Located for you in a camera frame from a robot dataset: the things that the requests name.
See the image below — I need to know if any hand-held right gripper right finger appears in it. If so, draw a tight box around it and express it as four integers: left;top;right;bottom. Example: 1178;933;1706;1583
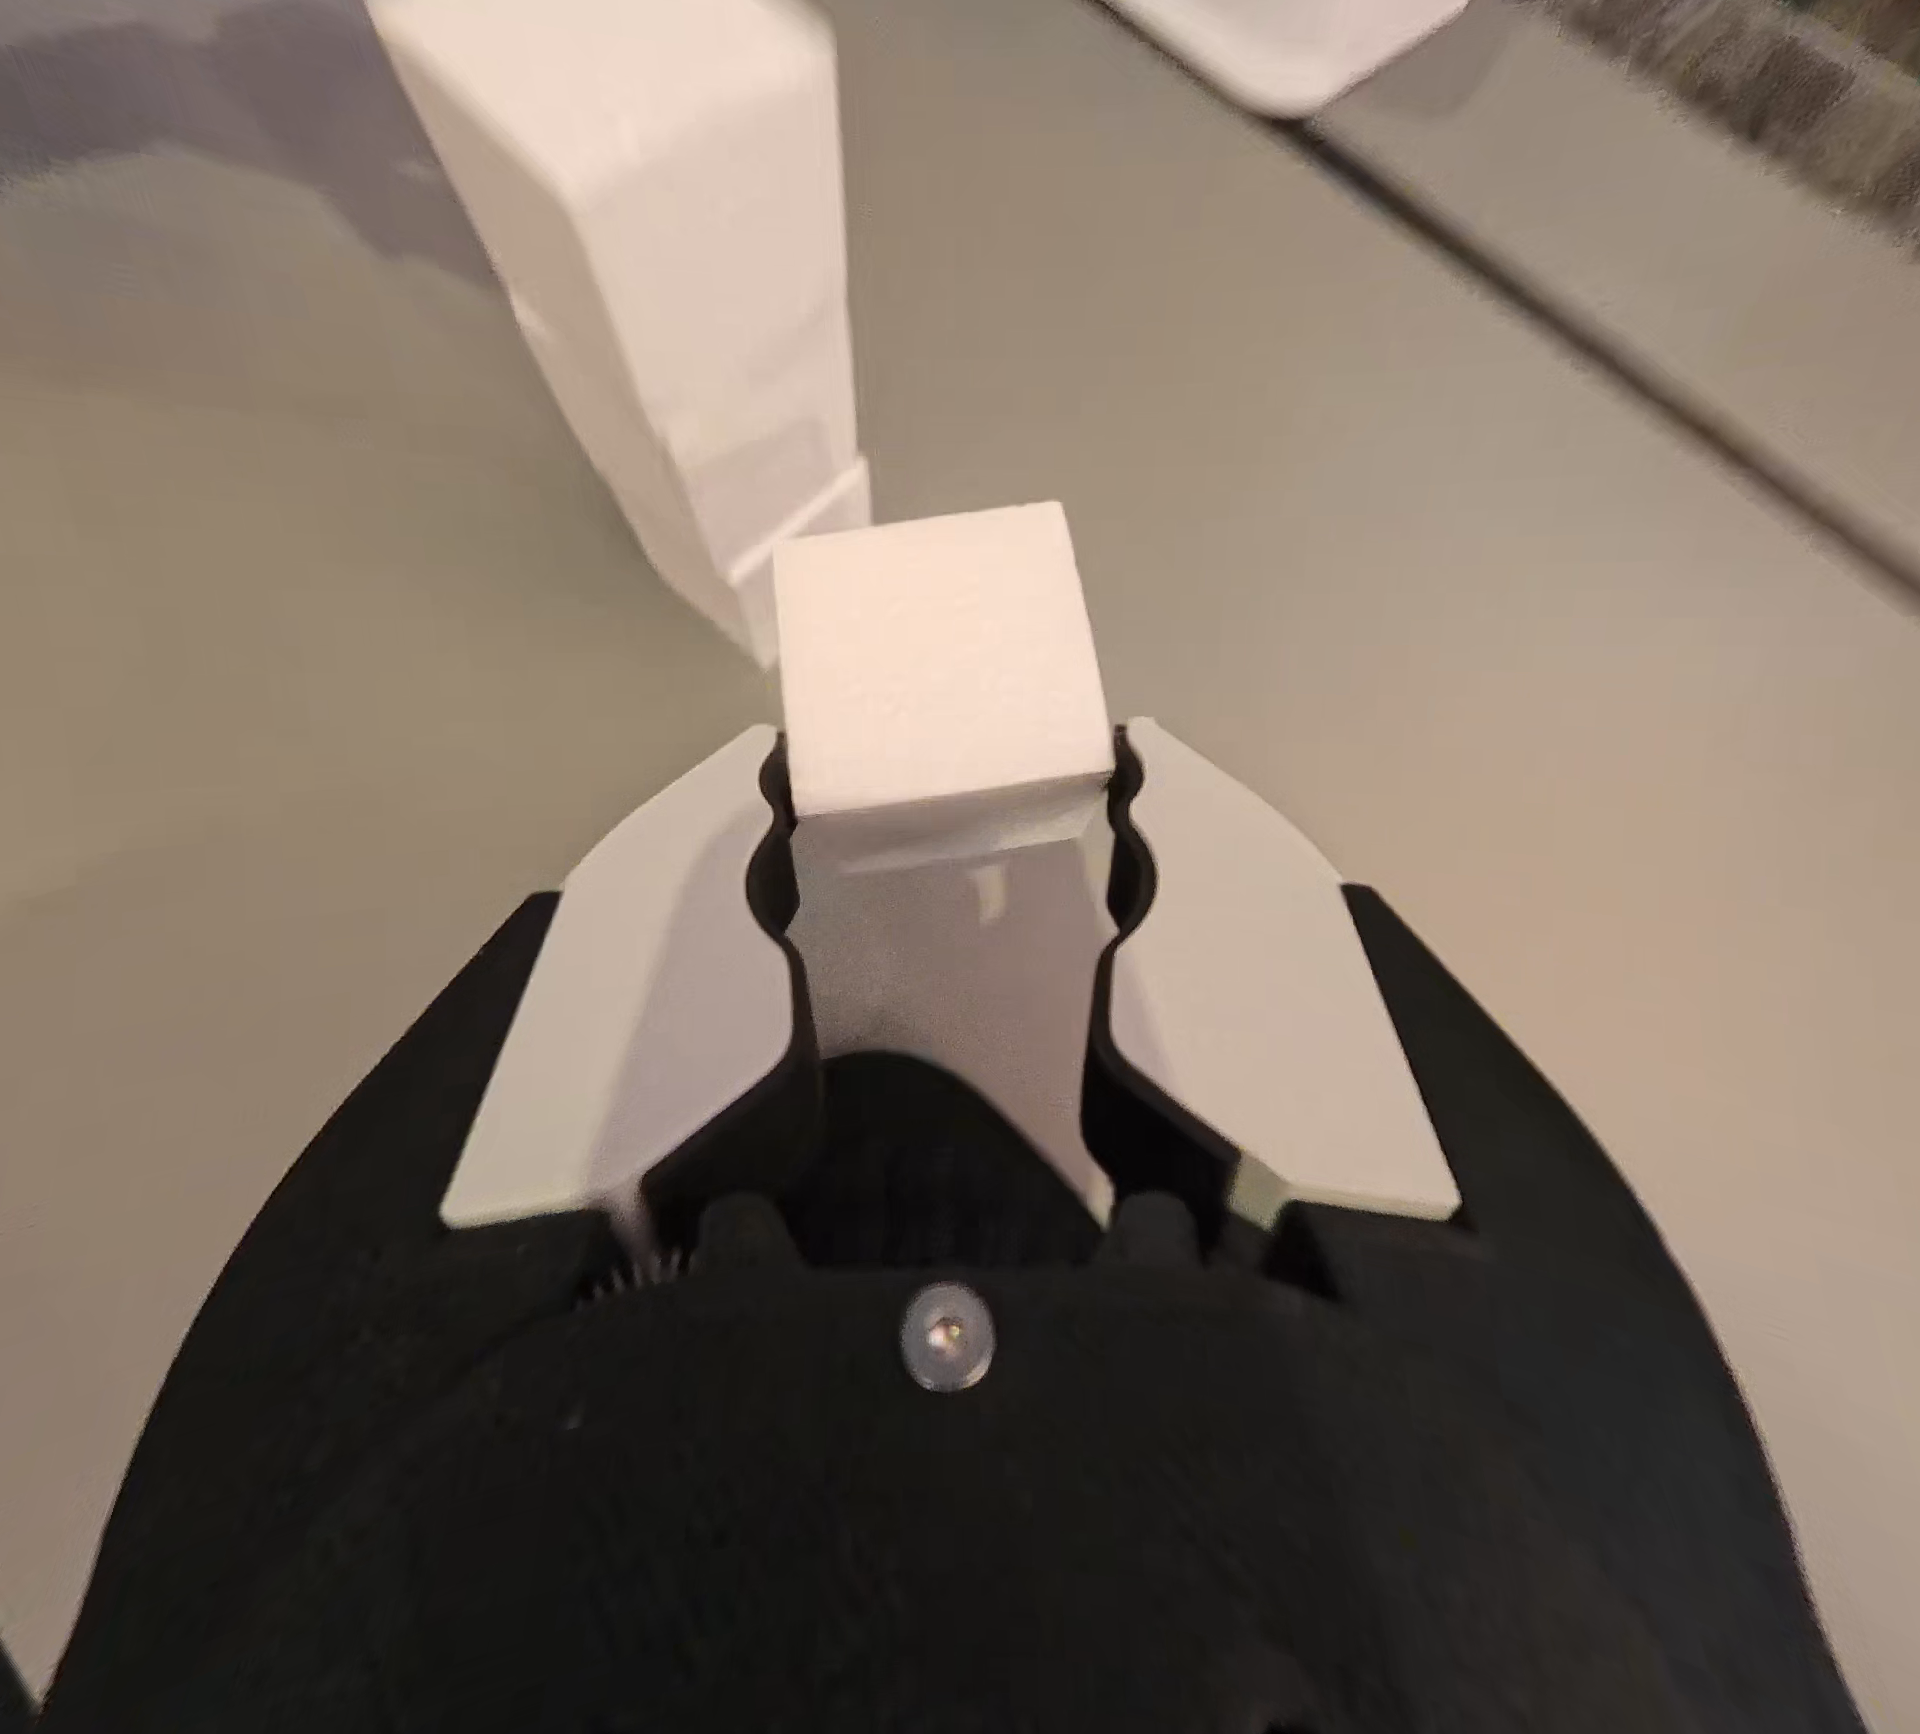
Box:
1083;714;1465;1268

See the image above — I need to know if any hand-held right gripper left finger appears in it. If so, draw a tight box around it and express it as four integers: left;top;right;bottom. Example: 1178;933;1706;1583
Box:
438;720;829;1268

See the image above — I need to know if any white hard foam cube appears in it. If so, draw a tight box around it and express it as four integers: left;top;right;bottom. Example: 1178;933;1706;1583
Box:
357;0;847;318
630;458;876;675
773;501;1116;852
511;270;864;499

